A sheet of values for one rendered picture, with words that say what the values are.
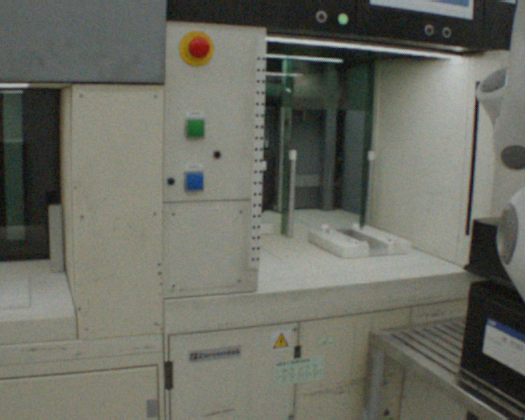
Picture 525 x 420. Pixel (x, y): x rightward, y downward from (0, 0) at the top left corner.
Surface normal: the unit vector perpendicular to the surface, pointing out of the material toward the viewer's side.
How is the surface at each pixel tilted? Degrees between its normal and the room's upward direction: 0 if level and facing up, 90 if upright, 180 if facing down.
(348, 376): 90
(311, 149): 90
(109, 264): 90
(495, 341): 90
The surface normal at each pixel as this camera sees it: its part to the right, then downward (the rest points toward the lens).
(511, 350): -0.94, 0.04
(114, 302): 0.36, 0.17
